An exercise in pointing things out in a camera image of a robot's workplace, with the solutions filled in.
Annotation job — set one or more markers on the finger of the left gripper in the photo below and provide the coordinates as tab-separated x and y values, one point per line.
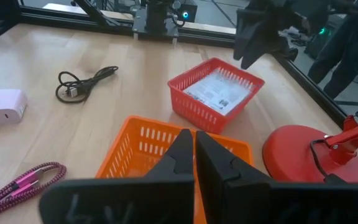
244	37
266	40

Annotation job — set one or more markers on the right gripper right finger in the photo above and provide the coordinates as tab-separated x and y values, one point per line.
259	205

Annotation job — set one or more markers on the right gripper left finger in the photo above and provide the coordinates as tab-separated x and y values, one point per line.
120	202

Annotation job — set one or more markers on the white printed box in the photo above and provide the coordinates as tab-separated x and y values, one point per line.
217	91

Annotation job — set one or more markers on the pink wall charger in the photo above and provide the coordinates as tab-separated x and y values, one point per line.
2	107

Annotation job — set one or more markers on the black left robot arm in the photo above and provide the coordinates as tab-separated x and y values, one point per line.
155	15

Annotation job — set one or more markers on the computer tower with green lights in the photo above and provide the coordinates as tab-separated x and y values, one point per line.
317	40

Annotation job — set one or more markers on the orange plastic basket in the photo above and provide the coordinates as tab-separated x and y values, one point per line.
129	146

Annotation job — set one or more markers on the red desk lamp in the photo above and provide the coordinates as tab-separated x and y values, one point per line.
291	155

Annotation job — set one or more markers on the person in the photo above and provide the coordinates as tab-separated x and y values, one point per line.
346	53

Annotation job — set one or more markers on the red plastic basket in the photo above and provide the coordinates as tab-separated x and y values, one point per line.
194	109

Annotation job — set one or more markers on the black frame clamp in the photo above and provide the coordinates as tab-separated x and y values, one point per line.
289	53

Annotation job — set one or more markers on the black aluminium table frame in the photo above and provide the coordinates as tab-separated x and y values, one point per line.
73	20

